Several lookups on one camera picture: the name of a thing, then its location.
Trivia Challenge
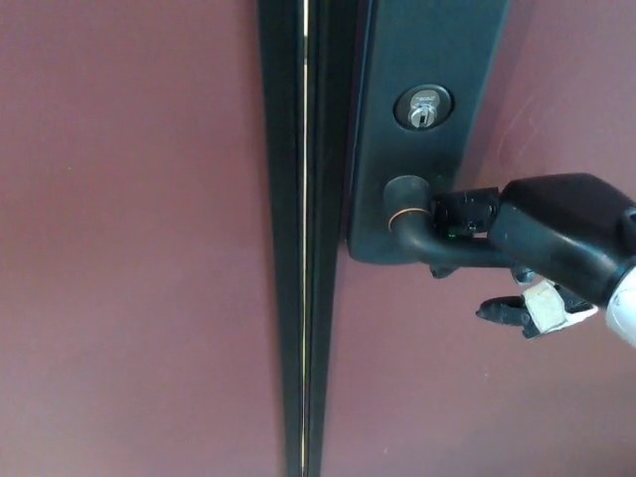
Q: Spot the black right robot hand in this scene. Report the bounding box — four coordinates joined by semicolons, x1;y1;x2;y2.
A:
428;172;636;341

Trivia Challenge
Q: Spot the black lever door handle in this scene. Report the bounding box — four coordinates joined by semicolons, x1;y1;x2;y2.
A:
383;175;519;272

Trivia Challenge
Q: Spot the maroon door leaf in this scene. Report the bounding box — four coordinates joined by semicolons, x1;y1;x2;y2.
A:
0;0;284;477
317;0;636;477

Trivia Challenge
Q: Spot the black door edge strip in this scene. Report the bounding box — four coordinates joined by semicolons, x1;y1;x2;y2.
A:
256;0;375;477

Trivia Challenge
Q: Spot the silver lock cylinder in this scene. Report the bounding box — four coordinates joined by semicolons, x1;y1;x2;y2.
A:
393;85;455;133

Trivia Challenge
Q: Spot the black lock plate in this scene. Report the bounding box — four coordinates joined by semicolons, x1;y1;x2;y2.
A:
347;0;513;264

